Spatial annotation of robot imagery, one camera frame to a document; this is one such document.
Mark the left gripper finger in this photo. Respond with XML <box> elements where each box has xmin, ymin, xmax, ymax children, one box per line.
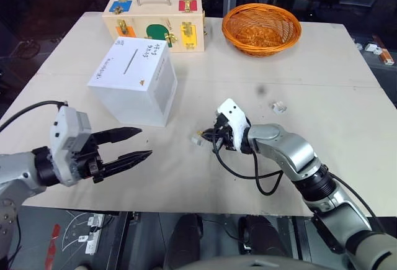
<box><xmin>100</xmin><ymin>150</ymin><xmax>154</xmax><ymax>178</ymax></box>
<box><xmin>92</xmin><ymin>127</ymin><xmax>143</xmax><ymax>145</ymax></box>

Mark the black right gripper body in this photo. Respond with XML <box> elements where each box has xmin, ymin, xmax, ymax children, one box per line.
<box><xmin>213</xmin><ymin>112</ymin><xmax>240</xmax><ymax>151</ymax></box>

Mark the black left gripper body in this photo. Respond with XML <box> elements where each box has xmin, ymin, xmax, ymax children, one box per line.
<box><xmin>72</xmin><ymin>132</ymin><xmax>105</xmax><ymax>184</ymax></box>

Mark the white box with slot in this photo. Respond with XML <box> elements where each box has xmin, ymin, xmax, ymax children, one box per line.
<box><xmin>87</xmin><ymin>36</ymin><xmax>179</xmax><ymax>127</ymax></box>

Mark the wooden latch puzzle box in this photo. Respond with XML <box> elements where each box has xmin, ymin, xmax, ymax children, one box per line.
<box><xmin>102</xmin><ymin>0</ymin><xmax>207</xmax><ymax>54</ymax></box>

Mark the small white box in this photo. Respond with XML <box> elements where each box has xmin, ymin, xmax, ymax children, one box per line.
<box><xmin>365</xmin><ymin>42</ymin><xmax>383</xmax><ymax>55</ymax></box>

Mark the orange and white box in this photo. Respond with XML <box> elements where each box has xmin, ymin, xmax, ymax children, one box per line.
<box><xmin>372</xmin><ymin>35</ymin><xmax>397</xmax><ymax>66</ymax></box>

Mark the small white plastic piece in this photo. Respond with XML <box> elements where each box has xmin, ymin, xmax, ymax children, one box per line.
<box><xmin>272</xmin><ymin>100</ymin><xmax>287</xmax><ymax>115</ymax></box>

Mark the white power strip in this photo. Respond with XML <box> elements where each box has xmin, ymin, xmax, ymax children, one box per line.
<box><xmin>84</xmin><ymin>213</ymin><xmax>105</xmax><ymax>256</ymax></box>

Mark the dark rounded shape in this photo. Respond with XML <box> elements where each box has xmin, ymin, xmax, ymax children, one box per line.
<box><xmin>168</xmin><ymin>214</ymin><xmax>205</xmax><ymax>265</ymax></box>
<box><xmin>238</xmin><ymin>215</ymin><xmax>288</xmax><ymax>257</ymax></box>

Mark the orange wicker basket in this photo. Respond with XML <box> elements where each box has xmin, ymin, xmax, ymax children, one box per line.
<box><xmin>221</xmin><ymin>2</ymin><xmax>303</xmax><ymax>58</ymax></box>

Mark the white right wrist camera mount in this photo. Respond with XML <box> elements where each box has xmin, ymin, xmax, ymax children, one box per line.
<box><xmin>216</xmin><ymin>97</ymin><xmax>251</xmax><ymax>153</ymax></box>

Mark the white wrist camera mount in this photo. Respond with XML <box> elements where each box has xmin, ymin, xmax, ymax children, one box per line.
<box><xmin>48</xmin><ymin>105</ymin><xmax>93</xmax><ymax>187</ymax></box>
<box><xmin>216</xmin><ymin>97</ymin><xmax>251</xmax><ymax>153</ymax></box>

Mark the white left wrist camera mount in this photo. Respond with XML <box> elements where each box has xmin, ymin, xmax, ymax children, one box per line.
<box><xmin>48</xmin><ymin>105</ymin><xmax>93</xmax><ymax>187</ymax></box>

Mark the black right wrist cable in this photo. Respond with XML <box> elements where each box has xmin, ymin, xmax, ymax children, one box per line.
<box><xmin>212</xmin><ymin>141</ymin><xmax>283</xmax><ymax>196</ymax></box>

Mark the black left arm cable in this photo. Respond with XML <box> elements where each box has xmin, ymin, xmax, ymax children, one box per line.
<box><xmin>0</xmin><ymin>100</ymin><xmax>68</xmax><ymax>133</ymax></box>

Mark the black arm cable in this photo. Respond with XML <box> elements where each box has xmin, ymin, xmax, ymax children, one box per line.
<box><xmin>328</xmin><ymin>172</ymin><xmax>387</xmax><ymax>234</ymax></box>
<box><xmin>0</xmin><ymin>100</ymin><xmax>68</xmax><ymax>133</ymax></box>

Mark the black right upper arm cable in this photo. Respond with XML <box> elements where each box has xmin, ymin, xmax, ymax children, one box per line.
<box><xmin>328</xmin><ymin>172</ymin><xmax>387</xmax><ymax>234</ymax></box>

